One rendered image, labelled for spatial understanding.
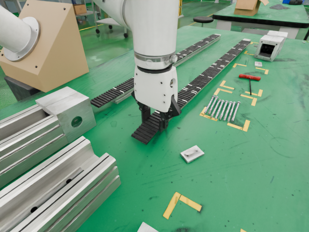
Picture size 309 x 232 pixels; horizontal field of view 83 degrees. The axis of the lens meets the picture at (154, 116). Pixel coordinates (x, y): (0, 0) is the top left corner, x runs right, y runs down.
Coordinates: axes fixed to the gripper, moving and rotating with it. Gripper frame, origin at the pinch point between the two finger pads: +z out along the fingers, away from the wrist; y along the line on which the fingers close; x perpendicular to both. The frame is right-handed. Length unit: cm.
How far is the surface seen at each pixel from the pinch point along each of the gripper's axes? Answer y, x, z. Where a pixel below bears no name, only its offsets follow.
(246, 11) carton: 29, -204, 0
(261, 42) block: -10, -76, -4
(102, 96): 20.6, 0.4, 0.5
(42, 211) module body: -2.5, 29.6, -4.5
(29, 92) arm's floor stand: 53, 11, 5
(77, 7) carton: 514, -315, 43
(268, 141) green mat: -26.5, -14.8, 3.9
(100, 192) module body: -3.9, 21.6, 0.7
